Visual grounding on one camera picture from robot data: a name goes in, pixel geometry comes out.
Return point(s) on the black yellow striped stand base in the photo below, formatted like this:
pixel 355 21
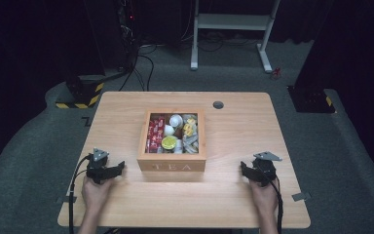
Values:
pixel 84 92

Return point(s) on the pile of yellow packets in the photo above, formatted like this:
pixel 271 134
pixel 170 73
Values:
pixel 190 127

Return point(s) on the large white capsule cup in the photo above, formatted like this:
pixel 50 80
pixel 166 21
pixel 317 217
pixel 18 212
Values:
pixel 176 120

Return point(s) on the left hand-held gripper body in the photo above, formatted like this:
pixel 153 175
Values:
pixel 97 169

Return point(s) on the grey tape piece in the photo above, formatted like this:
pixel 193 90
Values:
pixel 301 196
pixel 66 199

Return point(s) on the white metal stand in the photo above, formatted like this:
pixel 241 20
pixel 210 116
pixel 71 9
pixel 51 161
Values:
pixel 232 22

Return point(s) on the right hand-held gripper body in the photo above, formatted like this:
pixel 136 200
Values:
pixel 265 170

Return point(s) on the wooden tea box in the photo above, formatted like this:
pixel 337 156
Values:
pixel 172 164

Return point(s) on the person's left hand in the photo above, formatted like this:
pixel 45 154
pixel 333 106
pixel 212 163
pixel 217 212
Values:
pixel 95 195

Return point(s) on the person's right hand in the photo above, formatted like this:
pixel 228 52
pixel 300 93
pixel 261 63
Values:
pixel 265 198

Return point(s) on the dark equipment rack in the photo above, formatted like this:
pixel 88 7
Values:
pixel 128 29

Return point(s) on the black floor tape mark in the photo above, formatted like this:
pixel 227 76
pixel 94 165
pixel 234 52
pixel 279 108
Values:
pixel 87 121

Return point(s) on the small red floor object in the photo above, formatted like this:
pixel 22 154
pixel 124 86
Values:
pixel 275 73

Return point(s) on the row of red packets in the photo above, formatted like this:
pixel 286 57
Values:
pixel 155 135

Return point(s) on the pile of grey packets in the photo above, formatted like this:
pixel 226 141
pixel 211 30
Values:
pixel 191 143

